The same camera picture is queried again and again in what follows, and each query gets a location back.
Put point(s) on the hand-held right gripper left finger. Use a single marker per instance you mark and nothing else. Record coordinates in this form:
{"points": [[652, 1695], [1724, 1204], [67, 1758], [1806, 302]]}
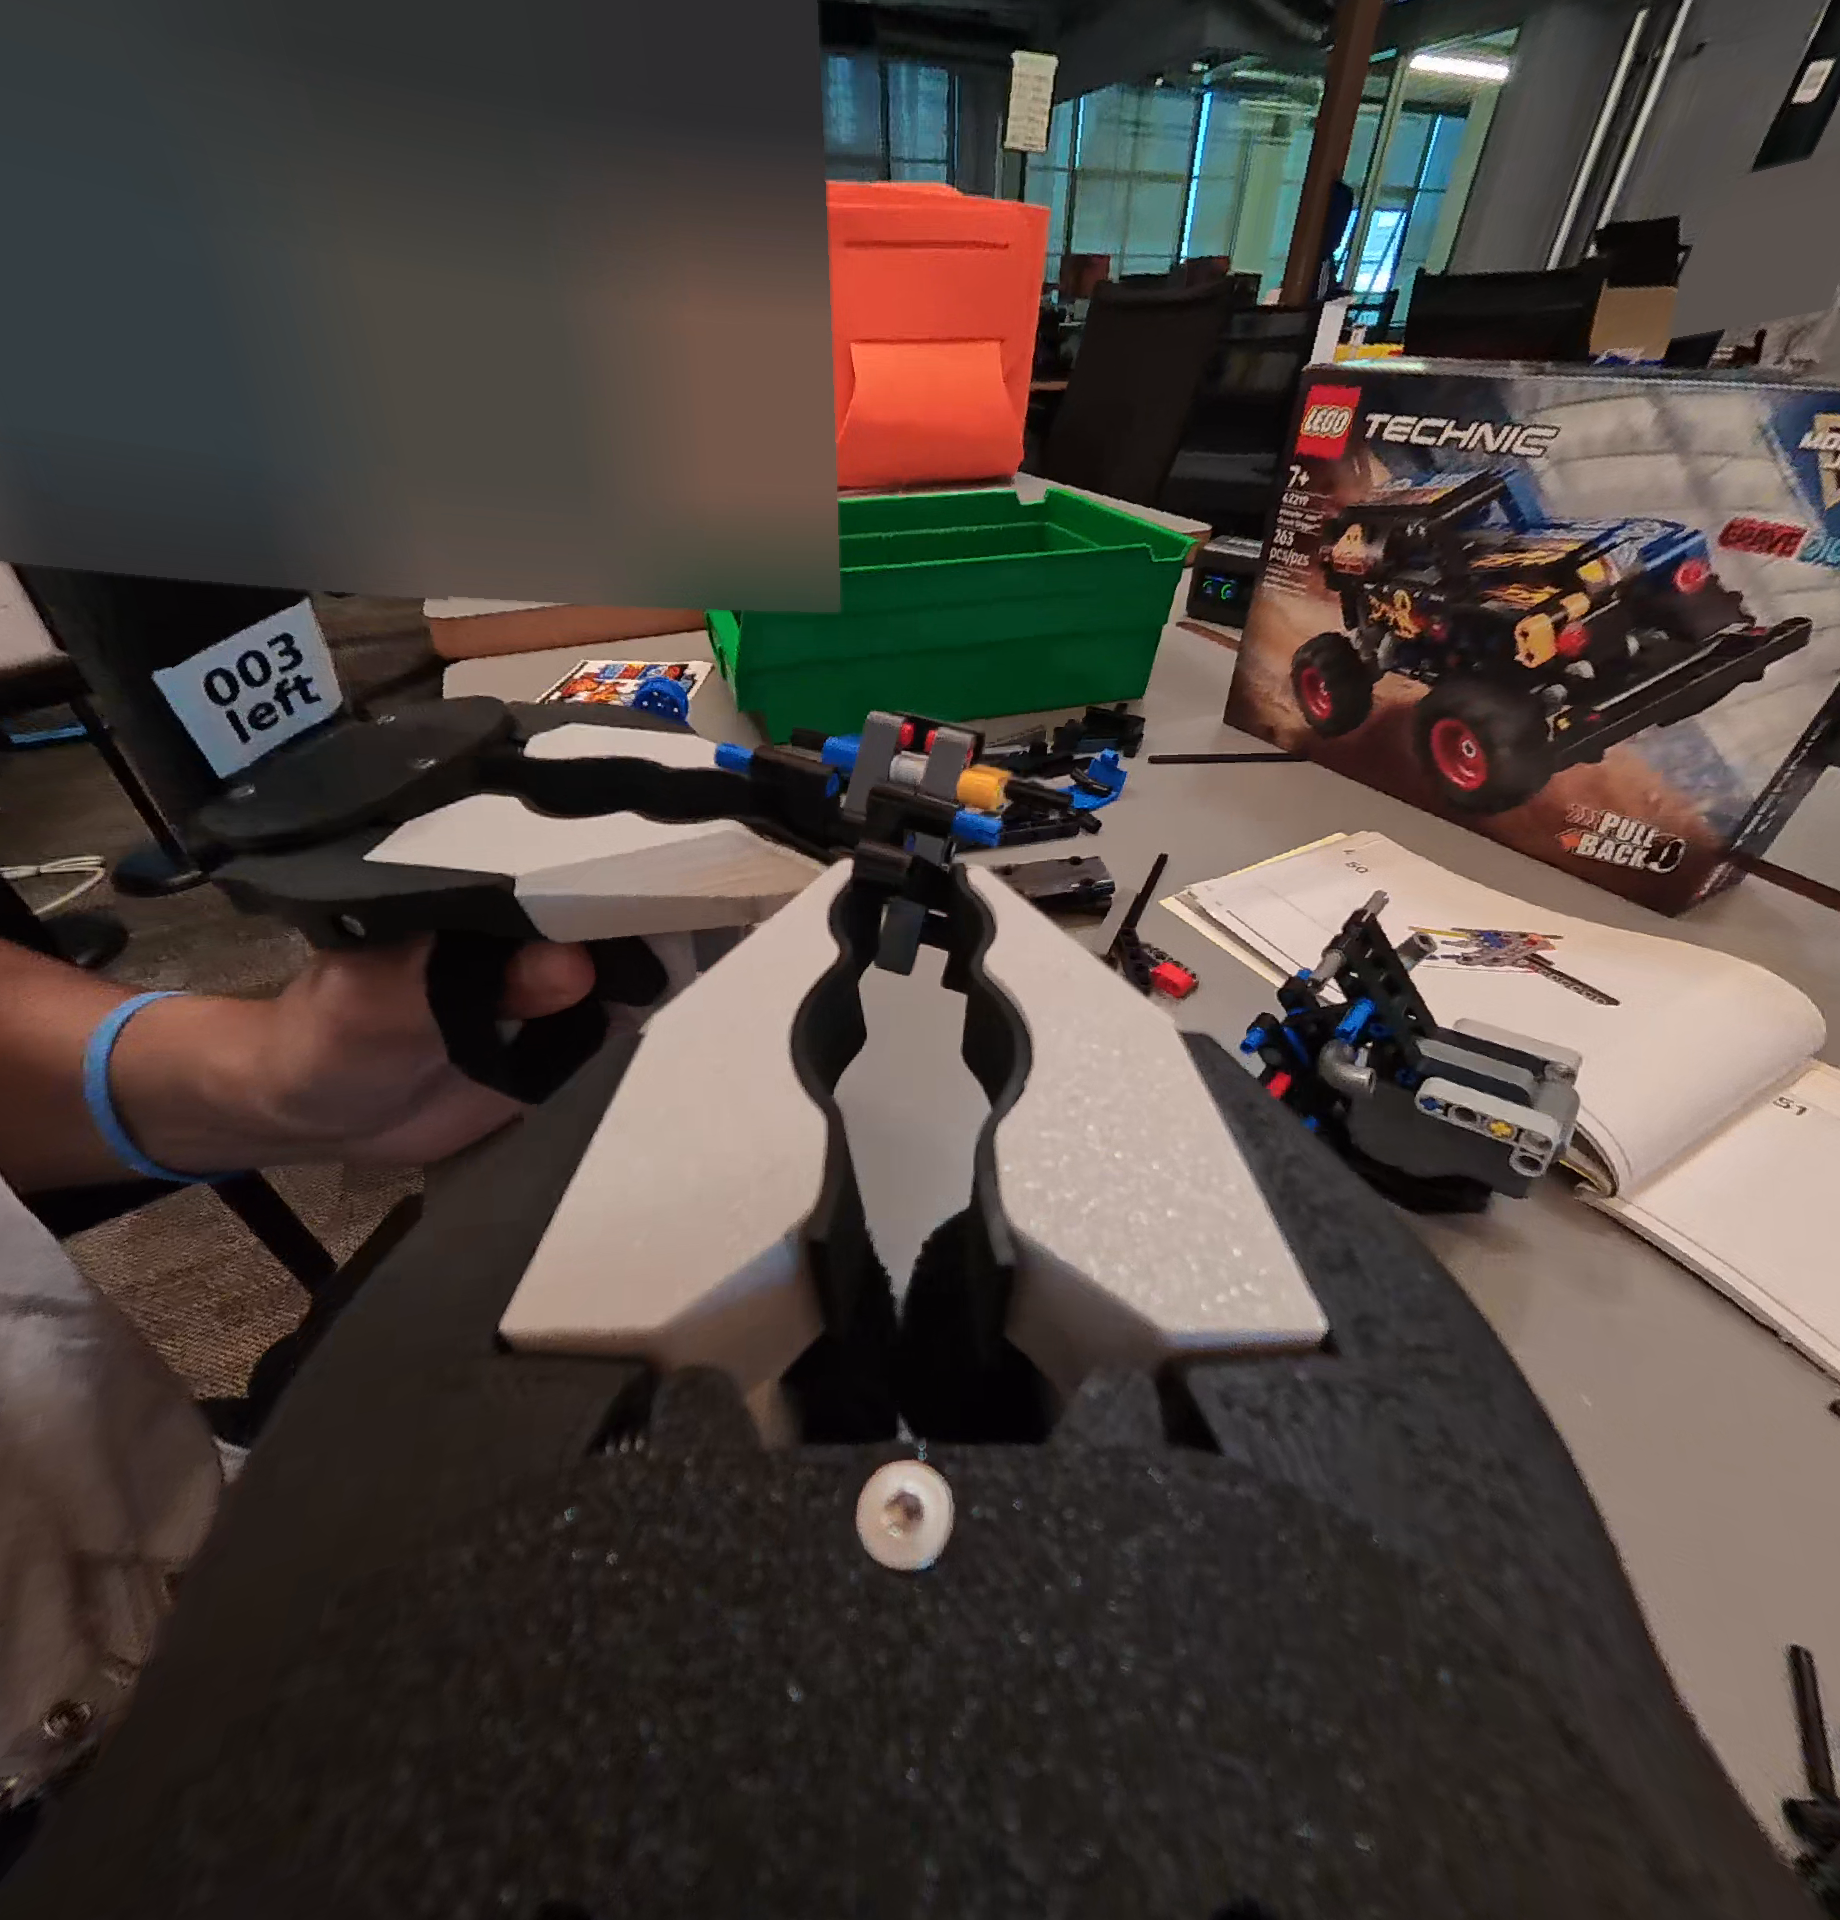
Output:
{"points": [[665, 1181]]}

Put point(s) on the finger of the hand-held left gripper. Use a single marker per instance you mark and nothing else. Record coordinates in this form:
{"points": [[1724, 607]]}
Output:
{"points": [[620, 751], [639, 885]]}

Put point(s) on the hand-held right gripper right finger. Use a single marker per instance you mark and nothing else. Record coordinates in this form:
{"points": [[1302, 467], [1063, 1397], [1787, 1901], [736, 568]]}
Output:
{"points": [[1163, 1181]]}

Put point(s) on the grey yellow lego sub-assembly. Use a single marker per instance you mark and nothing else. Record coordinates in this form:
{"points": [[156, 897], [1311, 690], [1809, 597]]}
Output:
{"points": [[922, 757]]}

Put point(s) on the person's left forearm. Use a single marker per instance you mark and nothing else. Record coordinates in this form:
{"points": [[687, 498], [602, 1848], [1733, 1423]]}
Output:
{"points": [[23, 1049]]}

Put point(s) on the blue lego wheel hub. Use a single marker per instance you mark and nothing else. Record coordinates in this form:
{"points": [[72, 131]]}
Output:
{"points": [[665, 696]]}

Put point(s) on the black lego beam red connector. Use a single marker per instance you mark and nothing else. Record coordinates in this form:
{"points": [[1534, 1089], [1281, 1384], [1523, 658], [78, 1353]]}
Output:
{"points": [[1142, 928]]}

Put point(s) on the black blue lego chassis assembly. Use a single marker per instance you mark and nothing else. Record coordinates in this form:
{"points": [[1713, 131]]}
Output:
{"points": [[1463, 1090]]}

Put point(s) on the black flat lego panel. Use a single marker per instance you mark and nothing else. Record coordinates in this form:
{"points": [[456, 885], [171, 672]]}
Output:
{"points": [[1050, 882]]}

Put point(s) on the pile of loose lego pieces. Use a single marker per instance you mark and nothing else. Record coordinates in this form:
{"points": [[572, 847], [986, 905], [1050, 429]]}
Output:
{"points": [[1089, 775]]}

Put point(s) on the long black lego axle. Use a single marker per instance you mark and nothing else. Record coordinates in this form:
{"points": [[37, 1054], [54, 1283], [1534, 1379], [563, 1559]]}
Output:
{"points": [[1237, 757]]}

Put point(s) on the lego instruction booklet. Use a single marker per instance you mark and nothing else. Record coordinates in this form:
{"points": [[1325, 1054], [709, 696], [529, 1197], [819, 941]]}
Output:
{"points": [[1687, 1023]]}

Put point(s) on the lego set box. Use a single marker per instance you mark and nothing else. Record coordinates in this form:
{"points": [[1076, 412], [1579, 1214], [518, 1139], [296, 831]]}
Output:
{"points": [[1536, 597]]}

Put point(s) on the person's left hand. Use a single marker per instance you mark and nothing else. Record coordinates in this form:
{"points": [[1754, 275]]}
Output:
{"points": [[318, 1065]]}

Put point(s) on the colourful sticker sheet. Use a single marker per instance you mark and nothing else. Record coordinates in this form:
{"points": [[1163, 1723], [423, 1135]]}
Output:
{"points": [[602, 685]]}

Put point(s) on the blue wristband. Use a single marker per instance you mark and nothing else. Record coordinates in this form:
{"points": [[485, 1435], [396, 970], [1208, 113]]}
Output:
{"points": [[99, 1072]]}

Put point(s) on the green plastic bin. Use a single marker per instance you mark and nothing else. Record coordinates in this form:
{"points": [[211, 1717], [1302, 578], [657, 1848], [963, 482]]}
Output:
{"points": [[981, 643]]}

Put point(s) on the orange plastic bin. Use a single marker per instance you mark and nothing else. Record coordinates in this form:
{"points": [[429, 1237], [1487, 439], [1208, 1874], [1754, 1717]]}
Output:
{"points": [[922, 302]]}

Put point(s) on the small black device green display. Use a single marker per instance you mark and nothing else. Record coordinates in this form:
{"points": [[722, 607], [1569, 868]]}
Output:
{"points": [[1223, 585]]}

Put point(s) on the white paper notice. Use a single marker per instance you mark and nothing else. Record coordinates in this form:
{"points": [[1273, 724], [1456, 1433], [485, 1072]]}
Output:
{"points": [[1026, 101]]}

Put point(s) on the wooden column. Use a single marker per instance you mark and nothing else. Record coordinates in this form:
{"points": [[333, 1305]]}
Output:
{"points": [[1334, 153]]}

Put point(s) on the cardboard box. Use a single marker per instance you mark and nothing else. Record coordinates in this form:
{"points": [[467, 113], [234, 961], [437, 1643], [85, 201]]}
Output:
{"points": [[1637, 318]]}

